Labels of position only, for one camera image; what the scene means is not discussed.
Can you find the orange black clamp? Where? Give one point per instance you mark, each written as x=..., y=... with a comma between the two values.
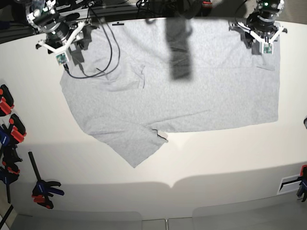
x=6, y=101
x=17, y=129

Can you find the blue clamp right edge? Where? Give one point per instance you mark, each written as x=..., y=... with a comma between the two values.
x=302, y=191

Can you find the blue black clamp left edge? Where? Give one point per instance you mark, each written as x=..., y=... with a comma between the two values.
x=9, y=171

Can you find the blue orange bar clamp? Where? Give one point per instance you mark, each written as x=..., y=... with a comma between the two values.
x=43, y=190

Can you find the grey T-shirt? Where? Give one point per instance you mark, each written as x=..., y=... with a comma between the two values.
x=170, y=75

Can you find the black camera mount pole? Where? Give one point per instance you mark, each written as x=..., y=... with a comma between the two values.
x=191, y=11

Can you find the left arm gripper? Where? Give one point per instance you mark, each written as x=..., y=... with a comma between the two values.
x=261, y=22

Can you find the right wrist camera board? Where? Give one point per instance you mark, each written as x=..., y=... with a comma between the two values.
x=63, y=58

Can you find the orange black clamp lower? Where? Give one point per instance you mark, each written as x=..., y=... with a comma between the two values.
x=17, y=129

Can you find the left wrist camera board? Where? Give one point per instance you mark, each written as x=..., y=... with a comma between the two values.
x=267, y=48

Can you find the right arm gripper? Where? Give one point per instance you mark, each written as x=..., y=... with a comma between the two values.
x=43, y=16

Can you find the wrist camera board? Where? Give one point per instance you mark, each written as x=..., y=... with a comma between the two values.
x=267, y=48
x=63, y=58

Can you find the orange black clamp upper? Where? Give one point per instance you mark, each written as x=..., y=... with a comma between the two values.
x=6, y=101

